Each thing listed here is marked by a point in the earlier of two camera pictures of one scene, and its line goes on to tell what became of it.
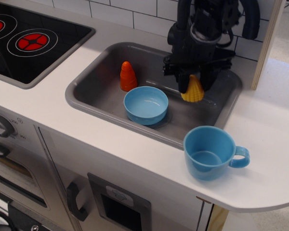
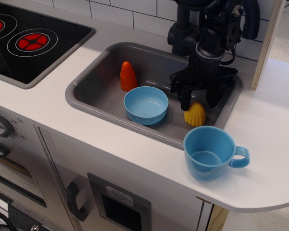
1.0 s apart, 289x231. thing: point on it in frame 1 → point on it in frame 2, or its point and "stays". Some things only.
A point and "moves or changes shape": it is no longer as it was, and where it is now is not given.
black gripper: [199, 55] → [202, 73]
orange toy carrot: [128, 80] stays
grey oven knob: [1, 126] stays
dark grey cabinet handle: [72, 190] stays
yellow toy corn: [194, 91] moves or changes shape
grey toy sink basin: [125, 84] stays
